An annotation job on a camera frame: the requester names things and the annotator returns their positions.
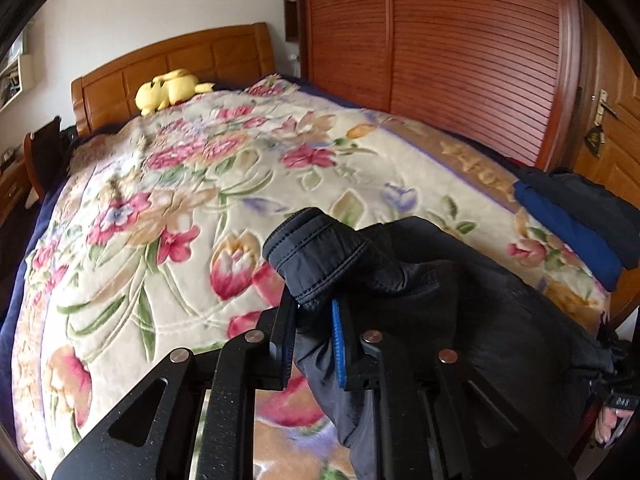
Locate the navy blue bed sheet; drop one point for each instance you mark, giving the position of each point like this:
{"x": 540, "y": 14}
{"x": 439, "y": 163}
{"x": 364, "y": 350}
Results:
{"x": 19, "y": 236}

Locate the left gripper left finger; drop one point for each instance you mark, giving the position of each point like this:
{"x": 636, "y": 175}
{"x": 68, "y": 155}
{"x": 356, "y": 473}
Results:
{"x": 191, "y": 416}

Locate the person's right hand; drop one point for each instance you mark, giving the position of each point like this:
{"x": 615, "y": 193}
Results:
{"x": 610, "y": 424}

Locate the dark navy jacket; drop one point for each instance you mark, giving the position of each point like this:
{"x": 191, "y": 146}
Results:
{"x": 411, "y": 280}

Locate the wooden louvered wardrobe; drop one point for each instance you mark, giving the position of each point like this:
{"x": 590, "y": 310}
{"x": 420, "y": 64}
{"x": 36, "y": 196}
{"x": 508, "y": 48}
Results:
{"x": 501, "y": 72}

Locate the wooden chair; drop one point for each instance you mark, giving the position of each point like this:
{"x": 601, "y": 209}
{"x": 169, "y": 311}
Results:
{"x": 46, "y": 155}

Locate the folded blue and black clothes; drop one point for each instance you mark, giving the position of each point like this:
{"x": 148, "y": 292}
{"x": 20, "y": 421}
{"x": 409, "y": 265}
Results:
{"x": 599, "y": 226}

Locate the floral plush blanket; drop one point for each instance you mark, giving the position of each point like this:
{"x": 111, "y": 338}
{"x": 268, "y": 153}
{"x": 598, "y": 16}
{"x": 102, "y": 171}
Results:
{"x": 155, "y": 241}

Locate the long wooden desk cabinet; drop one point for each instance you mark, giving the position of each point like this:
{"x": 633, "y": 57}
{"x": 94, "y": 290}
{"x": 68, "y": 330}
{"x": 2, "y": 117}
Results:
{"x": 15, "y": 184}

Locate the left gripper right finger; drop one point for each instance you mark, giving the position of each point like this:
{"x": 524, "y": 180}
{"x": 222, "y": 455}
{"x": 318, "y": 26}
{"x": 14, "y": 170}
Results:
{"x": 436, "y": 418}

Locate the wooden bed headboard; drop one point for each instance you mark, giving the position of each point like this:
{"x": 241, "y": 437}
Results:
{"x": 235, "y": 56}

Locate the yellow plush toy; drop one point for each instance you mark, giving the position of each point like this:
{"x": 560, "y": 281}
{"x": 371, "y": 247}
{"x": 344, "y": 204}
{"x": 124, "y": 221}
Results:
{"x": 168, "y": 90}

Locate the wall bookshelf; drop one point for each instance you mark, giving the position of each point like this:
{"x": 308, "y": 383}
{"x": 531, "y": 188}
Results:
{"x": 17, "y": 72}

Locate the wooden door with handle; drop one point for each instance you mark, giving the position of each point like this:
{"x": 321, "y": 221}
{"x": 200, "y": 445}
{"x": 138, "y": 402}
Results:
{"x": 606, "y": 147}

